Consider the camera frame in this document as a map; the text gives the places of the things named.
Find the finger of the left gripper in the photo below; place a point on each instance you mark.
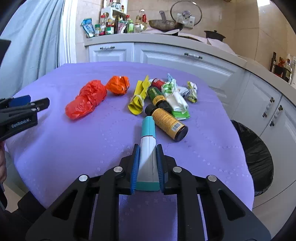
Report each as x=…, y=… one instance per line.
x=19, y=101

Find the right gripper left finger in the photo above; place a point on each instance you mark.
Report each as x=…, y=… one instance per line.
x=134, y=170

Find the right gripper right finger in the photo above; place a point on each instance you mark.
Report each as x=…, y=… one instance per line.
x=160, y=166

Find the teal white marker tube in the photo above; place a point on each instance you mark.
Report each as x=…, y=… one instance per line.
x=147, y=176

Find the large orange plastic bag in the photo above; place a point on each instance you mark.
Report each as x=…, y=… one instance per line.
x=89, y=97

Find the small orange plastic bag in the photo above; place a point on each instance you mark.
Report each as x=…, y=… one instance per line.
x=118, y=85

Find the black trash bin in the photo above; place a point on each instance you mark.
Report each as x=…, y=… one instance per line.
x=258, y=158

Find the person left hand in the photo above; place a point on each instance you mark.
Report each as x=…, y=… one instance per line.
x=3, y=171

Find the amber brown bottle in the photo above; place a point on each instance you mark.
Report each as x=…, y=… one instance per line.
x=167, y=123

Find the yellow crumpled wrapper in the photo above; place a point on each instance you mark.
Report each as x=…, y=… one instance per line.
x=136, y=103

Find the purple tablecloth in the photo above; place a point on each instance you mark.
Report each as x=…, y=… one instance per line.
x=79, y=170

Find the white green wrapper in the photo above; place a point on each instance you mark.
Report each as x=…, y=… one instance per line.
x=178, y=104

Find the green label dark bottle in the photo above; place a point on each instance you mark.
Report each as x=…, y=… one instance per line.
x=158, y=99

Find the green white crumpled packet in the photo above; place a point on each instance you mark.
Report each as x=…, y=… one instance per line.
x=192, y=94

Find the red can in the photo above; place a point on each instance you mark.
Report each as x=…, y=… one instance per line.
x=157, y=83

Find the blue snack packet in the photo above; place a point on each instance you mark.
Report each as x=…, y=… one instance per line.
x=88, y=27

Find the spice rack with jars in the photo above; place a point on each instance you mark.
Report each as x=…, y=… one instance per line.
x=114, y=19

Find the metal wok pan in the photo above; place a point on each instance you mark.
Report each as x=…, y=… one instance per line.
x=165, y=25

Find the black pot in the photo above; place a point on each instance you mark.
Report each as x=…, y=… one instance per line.
x=214, y=35

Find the dark olive oil bottle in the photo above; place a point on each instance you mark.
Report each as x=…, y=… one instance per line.
x=273, y=62

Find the glass pot lid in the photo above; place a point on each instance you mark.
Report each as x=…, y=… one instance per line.
x=187, y=13

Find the dark sauce bottle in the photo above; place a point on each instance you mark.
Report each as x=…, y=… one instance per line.
x=287, y=72

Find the small drawer handle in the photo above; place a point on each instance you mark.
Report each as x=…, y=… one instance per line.
x=107, y=48

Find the cabinet door handle left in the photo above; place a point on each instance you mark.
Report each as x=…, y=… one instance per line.
x=271, y=101

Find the cabinet door handle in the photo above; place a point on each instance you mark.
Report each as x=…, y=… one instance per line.
x=271, y=101
x=276, y=115

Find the cabinet door handle right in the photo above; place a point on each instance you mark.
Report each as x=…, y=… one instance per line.
x=276, y=115

